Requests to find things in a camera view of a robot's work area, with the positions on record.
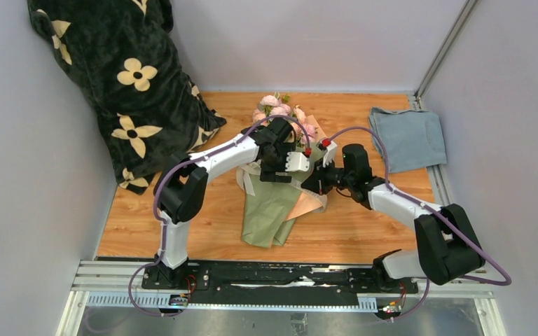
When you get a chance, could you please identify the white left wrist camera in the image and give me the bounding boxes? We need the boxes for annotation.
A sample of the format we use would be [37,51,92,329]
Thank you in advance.
[284,151,310,172]

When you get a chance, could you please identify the pink fake flower bunch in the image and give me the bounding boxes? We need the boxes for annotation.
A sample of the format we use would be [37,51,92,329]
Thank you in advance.
[251,92,317,146]

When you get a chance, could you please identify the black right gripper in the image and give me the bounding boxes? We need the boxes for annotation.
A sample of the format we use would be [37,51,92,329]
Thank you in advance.
[301,156,355,196]

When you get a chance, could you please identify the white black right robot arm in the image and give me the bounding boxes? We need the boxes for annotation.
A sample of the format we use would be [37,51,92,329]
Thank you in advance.
[302,139,485,293]

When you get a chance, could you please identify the black floral plush blanket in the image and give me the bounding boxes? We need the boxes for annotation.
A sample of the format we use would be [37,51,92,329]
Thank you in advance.
[27,0,226,195]

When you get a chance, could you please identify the peach green wrapping paper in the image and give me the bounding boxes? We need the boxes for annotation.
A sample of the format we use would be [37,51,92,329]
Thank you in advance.
[236,117,327,249]

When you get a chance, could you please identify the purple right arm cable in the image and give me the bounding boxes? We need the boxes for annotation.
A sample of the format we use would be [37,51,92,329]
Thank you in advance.
[321,126,512,322]

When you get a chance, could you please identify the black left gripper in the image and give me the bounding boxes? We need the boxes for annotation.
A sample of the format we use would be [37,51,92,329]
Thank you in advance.
[261,143,296,183]

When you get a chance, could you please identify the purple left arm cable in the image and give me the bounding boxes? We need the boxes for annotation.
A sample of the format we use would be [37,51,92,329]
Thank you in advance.
[128,115,312,321]

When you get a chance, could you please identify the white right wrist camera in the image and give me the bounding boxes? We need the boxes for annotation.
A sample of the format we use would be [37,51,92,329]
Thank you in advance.
[322,141,338,168]

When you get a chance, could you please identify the cream ribbon strap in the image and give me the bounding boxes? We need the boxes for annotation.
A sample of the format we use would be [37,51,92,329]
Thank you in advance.
[235,162,328,205]

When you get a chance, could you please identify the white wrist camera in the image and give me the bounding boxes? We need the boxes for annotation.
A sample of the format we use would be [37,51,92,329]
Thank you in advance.
[322,141,338,168]
[284,151,310,172]

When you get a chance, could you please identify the light blue denim cloth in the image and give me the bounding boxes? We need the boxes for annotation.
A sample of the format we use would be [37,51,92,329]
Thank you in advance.
[368,107,448,173]

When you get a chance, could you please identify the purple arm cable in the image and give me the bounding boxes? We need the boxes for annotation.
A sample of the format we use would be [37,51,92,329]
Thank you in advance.
[128,115,312,321]
[321,126,512,322]

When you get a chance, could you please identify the aluminium frame rails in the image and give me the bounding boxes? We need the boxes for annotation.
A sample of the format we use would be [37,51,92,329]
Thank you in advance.
[55,92,506,336]

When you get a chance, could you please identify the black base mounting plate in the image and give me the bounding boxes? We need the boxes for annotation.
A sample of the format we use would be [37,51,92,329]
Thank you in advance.
[141,260,418,307]

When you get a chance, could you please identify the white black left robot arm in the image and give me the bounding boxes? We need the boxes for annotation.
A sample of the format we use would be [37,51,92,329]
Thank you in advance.
[146,117,295,289]

